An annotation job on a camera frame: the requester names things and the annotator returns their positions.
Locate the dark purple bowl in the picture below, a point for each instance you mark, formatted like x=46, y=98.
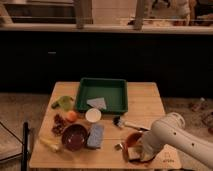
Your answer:
x=74, y=137

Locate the green plastic tray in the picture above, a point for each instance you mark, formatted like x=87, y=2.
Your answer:
x=113, y=91

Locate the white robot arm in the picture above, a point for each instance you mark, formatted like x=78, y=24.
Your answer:
x=169, y=129

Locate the white cup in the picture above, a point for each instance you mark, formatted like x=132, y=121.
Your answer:
x=93, y=115

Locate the red bowl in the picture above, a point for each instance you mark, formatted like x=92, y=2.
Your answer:
x=132, y=140

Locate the grey cloth in tray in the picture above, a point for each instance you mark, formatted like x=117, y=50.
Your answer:
x=98, y=103

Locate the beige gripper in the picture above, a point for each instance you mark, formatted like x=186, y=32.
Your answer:
x=146, y=156

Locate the dish brush black handle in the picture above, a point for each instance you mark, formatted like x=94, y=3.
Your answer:
x=119, y=122

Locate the wooden black eraser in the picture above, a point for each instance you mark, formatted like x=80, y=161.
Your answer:
x=134, y=153

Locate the blue sponge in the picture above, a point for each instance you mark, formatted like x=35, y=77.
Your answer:
x=95, y=136

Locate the brown dried food pile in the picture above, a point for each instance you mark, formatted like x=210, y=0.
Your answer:
x=59, y=125

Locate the small metal clip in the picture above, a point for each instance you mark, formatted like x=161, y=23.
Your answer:
x=119, y=146

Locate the orange fruit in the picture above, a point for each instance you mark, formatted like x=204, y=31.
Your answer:
x=71, y=116

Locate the black chair frame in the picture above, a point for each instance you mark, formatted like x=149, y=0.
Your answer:
x=14, y=154

